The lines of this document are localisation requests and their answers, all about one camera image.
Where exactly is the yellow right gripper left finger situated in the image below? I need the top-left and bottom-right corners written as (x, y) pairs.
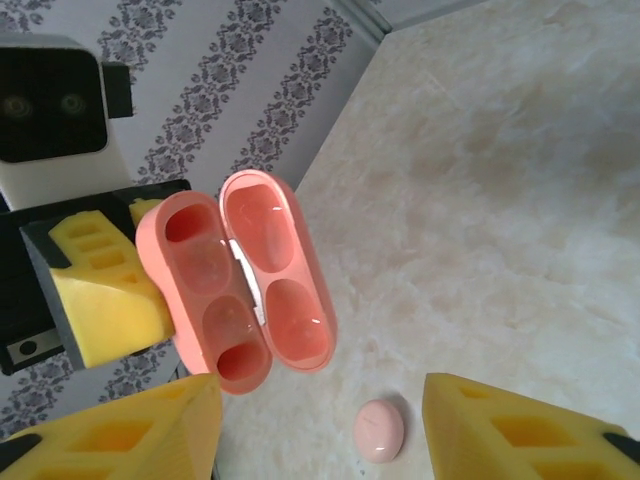
top-left (0, 373), bottom-right (224, 480)

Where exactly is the aluminium frame post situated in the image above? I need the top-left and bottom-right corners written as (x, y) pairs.
top-left (324, 0), bottom-right (397, 40)

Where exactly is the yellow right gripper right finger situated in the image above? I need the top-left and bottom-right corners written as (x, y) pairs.
top-left (423, 372), bottom-right (640, 480)

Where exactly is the coral wireless earbud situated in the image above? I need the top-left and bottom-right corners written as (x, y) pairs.
top-left (353, 398), bottom-right (404, 463)

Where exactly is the coral oblong earbud charging case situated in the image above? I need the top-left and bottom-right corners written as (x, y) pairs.
top-left (135, 170), bottom-right (340, 397)

